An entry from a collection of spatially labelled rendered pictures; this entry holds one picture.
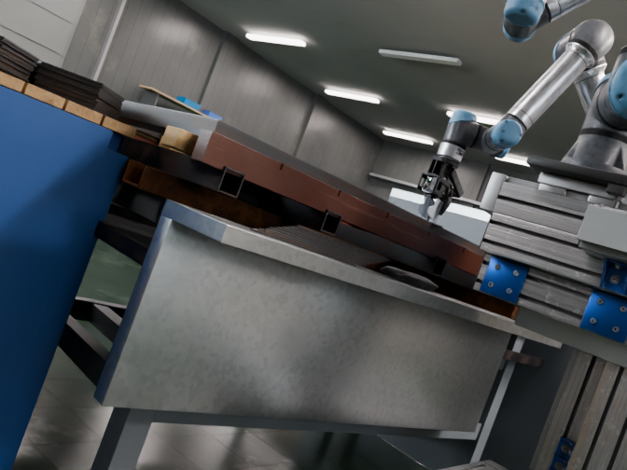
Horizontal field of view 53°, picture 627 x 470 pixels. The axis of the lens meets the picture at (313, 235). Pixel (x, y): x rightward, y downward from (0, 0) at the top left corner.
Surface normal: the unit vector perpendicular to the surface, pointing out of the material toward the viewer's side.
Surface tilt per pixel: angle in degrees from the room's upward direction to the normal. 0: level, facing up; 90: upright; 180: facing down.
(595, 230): 90
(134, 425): 90
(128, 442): 90
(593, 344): 90
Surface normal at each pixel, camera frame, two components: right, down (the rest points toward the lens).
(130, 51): 0.74, 0.28
